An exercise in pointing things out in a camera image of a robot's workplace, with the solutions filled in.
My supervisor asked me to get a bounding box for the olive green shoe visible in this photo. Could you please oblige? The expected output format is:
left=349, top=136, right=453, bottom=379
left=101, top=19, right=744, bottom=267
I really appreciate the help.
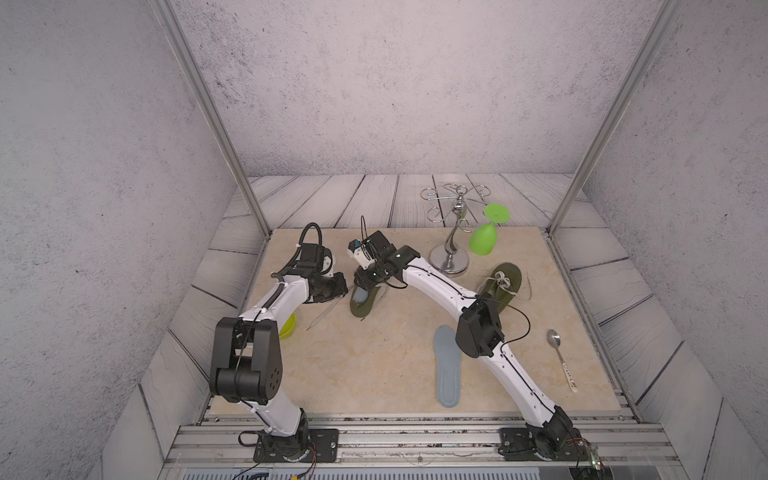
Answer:
left=349, top=286, right=386, bottom=319
left=476, top=262, right=523, bottom=313

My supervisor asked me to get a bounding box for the grey insole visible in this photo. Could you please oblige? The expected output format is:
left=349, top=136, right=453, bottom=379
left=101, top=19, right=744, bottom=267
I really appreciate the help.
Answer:
left=433, top=325, right=462, bottom=408
left=351, top=287, right=369, bottom=304

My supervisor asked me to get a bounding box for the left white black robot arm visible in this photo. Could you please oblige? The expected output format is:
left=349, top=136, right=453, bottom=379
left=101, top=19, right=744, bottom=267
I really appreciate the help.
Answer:
left=209, top=243, right=348, bottom=438

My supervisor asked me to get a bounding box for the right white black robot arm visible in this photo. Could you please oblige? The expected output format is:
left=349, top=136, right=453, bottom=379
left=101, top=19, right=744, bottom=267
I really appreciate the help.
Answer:
left=348, top=231, right=581, bottom=460

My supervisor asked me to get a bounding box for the green plastic glass on table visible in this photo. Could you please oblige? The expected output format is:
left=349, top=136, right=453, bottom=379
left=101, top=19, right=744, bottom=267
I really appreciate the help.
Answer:
left=279, top=313, right=296, bottom=340

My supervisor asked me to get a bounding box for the silver metal glass stand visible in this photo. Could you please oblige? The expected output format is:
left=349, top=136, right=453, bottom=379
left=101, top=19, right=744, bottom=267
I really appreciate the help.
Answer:
left=420, top=183, right=491, bottom=276

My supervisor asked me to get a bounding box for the hanging green plastic wine glass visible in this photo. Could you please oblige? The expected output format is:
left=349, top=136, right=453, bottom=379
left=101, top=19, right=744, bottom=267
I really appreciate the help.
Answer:
left=468, top=203, right=510, bottom=256

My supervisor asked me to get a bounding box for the metal spoon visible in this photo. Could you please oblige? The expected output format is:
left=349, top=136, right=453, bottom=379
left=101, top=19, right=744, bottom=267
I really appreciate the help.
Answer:
left=546, top=329, right=579, bottom=393

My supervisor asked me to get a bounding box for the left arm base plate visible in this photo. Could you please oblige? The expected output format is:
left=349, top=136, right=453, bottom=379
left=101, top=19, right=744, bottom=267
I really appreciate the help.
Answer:
left=253, top=428, right=339, bottom=463

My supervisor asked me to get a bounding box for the aluminium rail base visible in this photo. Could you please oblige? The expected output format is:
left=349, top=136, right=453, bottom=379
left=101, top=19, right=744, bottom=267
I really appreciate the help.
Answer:
left=161, top=409, right=688, bottom=479

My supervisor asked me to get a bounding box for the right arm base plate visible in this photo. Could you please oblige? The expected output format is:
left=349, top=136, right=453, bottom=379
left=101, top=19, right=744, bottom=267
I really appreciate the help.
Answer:
left=497, top=427, right=591, bottom=462

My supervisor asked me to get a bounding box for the left aluminium frame post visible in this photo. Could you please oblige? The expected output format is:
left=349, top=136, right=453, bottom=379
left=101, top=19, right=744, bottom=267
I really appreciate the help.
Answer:
left=150, top=0, right=272, bottom=239

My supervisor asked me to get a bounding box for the aluminium frame post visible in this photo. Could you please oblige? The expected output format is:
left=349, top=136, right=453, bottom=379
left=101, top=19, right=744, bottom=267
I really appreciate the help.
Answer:
left=545, top=0, right=683, bottom=238
left=150, top=0, right=272, bottom=239

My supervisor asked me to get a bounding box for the right aluminium frame post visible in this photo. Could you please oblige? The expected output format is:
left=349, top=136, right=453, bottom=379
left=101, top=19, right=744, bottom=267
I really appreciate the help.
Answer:
left=545, top=0, right=683, bottom=238

